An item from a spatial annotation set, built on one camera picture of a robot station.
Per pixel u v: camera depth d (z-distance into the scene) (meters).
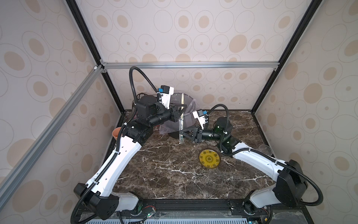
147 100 0.47
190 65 0.92
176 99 0.97
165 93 0.54
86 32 0.76
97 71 0.85
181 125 0.64
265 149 0.96
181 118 0.62
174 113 0.54
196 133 0.62
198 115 0.61
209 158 0.92
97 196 0.37
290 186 0.41
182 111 0.61
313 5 0.68
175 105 0.55
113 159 0.41
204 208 0.75
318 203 0.40
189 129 0.63
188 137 0.64
